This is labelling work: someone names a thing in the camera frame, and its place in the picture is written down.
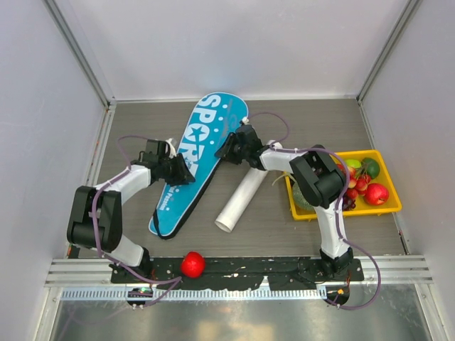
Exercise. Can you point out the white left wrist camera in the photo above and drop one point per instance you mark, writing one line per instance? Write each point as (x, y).
(172, 147)

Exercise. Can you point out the green lime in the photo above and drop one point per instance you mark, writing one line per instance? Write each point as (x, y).
(371, 167)

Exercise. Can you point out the blue sport racket bag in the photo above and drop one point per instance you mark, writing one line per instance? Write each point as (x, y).
(213, 118)

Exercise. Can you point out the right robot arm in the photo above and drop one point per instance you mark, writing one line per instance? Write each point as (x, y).
(320, 181)

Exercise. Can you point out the green netted melon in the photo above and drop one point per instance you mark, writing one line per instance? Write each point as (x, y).
(299, 199)

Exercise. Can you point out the red cherry bunch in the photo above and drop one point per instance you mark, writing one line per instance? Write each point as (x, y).
(358, 183)

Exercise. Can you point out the red apple in tray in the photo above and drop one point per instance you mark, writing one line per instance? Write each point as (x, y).
(376, 194)

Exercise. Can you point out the white shuttlecock tube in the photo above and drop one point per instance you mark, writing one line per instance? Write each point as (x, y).
(240, 199)

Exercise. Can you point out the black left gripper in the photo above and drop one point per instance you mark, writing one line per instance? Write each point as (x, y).
(183, 175)

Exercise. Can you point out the yellow-green fruit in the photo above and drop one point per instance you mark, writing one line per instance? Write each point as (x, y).
(356, 164)

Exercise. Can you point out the yellow plastic tray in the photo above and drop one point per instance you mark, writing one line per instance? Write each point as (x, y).
(362, 208)

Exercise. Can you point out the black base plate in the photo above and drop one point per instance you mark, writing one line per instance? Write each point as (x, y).
(247, 273)

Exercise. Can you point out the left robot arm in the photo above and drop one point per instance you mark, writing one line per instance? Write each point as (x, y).
(96, 216)

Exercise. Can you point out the red apple on table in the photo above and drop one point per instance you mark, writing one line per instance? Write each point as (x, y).
(193, 265)

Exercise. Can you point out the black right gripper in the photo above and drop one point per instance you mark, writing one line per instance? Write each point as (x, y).
(225, 150)

